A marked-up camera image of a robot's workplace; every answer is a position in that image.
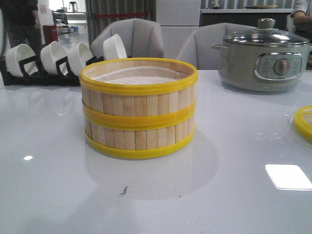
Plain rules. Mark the woven bamboo steamer lid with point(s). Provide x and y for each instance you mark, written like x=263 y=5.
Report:
x=302 y=121

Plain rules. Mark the black dish rack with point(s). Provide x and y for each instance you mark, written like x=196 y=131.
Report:
x=64 y=76

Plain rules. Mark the white bowl right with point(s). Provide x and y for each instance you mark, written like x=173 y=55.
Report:
x=113 y=48

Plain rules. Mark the glass pot lid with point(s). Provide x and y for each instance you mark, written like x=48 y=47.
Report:
x=266 y=35

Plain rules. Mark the person in dark clothes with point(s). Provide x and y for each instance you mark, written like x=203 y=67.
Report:
x=22 y=23

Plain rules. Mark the white bowl far left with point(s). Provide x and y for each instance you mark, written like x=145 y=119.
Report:
x=14 y=56

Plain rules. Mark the dark counter with shelf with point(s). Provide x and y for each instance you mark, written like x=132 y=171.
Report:
x=244 y=16

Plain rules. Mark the grey electric cooking pot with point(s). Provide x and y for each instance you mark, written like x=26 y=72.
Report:
x=262 y=68

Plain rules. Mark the seated person at right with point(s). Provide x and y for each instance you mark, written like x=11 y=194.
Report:
x=302 y=18

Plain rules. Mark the grey chair right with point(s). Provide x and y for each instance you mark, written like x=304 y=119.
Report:
x=197 y=46

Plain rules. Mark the white cabinet background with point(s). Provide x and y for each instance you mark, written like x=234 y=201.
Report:
x=177 y=19

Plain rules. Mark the bamboo steamer drawer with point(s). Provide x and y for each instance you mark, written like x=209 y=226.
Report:
x=140 y=144
x=135 y=106

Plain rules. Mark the grey chair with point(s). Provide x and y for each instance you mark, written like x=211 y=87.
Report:
x=197 y=46
x=141 y=38

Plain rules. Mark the white bowl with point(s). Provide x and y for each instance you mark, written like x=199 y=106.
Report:
x=50 y=54
x=78 y=55
x=113 y=48
x=14 y=56

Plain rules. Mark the grey chair left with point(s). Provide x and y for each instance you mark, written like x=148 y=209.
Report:
x=141 y=38

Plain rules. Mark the red cylindrical bin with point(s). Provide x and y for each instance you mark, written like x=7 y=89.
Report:
x=50 y=33

